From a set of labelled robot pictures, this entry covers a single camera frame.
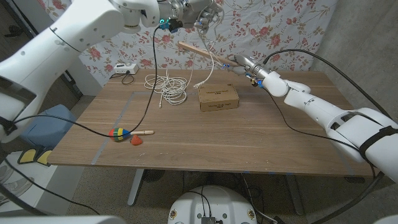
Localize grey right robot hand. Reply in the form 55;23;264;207
225;54;260;77

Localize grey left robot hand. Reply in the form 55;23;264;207
183;0;224;35

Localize wooden stick with metal brackets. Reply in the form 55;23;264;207
177;42;240;68

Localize white Ethernet cable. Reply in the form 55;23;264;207
144;6;224;109

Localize brown cardboard package box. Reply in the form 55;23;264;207
197;83;240;112

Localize red toy strawberry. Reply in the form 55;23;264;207
129;134;144;146

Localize colourful striped wooden maraca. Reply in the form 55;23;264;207
108;127;155;142

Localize floral printed backdrop cloth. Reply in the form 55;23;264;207
37;0;338;88

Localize white power strip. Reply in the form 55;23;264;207
113;63;140;75

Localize metal table leg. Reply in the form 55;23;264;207
285;174;304;215
127;169;146;206

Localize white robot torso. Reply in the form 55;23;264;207
167;185;258;224

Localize black round floor object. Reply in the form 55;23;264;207
142;169;165;183

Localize blue padded stool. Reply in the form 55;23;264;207
20;104;78;149

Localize yellow black foot pedal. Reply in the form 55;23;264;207
36;149;53;166
17;148;38;165

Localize white robot torso rim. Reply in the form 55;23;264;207
0;215;127;224

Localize grey sneaker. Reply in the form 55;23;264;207
0;177;32;200
0;164;13;184

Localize right arm thick black cable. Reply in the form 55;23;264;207
263;49;393;224

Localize arm thick black cable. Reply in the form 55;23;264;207
0;183;47;216
263;49;393;224

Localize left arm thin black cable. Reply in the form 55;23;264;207
0;24;175;215

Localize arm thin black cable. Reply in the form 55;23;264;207
0;24;175;215
264;86;377;181

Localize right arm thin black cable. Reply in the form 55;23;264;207
264;86;377;181

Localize black power cord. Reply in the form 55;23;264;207
110;73;135;86

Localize black floor cable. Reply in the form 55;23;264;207
241;172;279;224

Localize black door handle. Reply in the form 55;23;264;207
6;25;23;38

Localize left arm thick black cable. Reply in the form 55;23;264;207
0;183;47;216

